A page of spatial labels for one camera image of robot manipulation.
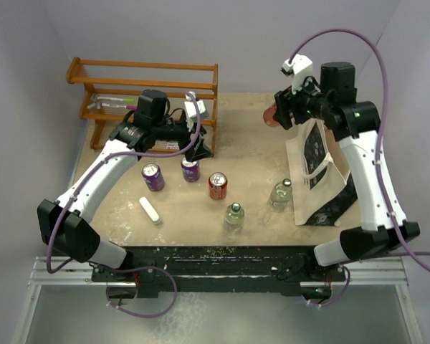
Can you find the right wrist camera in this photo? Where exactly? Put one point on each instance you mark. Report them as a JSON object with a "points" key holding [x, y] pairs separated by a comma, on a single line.
{"points": [[298, 69]]}

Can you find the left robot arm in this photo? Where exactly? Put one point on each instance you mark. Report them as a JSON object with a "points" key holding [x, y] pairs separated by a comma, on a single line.
{"points": [[65, 223]]}

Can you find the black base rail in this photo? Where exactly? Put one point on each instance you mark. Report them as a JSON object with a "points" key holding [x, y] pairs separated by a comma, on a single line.
{"points": [[286, 270]]}

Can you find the small printed box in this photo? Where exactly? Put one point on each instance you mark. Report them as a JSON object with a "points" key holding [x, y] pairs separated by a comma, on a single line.
{"points": [[172, 146]]}

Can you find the white tube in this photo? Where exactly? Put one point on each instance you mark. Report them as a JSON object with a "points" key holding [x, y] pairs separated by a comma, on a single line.
{"points": [[150, 210]]}

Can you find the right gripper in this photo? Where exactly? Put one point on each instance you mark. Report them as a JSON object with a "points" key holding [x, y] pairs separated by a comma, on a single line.
{"points": [[287, 101]]}

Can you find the wooden shelf rack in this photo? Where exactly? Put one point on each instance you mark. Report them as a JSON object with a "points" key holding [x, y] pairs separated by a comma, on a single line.
{"points": [[155, 100]]}

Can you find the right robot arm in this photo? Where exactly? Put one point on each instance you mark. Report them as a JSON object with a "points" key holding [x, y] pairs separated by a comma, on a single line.
{"points": [[356, 129]]}

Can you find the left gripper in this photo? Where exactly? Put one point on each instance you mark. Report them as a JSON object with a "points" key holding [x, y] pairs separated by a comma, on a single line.
{"points": [[199, 150]]}

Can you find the red cola can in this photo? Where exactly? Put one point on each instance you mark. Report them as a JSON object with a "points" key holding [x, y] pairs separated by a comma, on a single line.
{"points": [[268, 116], [218, 183]]}

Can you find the glass soda bottle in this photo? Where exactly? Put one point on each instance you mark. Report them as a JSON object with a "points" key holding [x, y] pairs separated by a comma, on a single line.
{"points": [[234, 217], [281, 194]]}

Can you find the glass soda bottle front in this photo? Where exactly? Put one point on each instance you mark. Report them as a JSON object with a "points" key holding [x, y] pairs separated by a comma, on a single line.
{"points": [[234, 217]]}

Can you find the purple soda can left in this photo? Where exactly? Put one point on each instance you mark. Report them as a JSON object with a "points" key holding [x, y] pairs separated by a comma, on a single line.
{"points": [[153, 177]]}

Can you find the purple soda can right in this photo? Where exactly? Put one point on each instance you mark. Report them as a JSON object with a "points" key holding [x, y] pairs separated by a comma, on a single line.
{"points": [[190, 170]]}

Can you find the canvas tote bag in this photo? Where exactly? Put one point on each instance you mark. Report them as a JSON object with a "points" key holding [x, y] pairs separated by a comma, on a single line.
{"points": [[322, 185]]}

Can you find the purple soda can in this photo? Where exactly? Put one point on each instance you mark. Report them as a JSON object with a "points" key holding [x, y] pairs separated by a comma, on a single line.
{"points": [[190, 170], [153, 177]]}

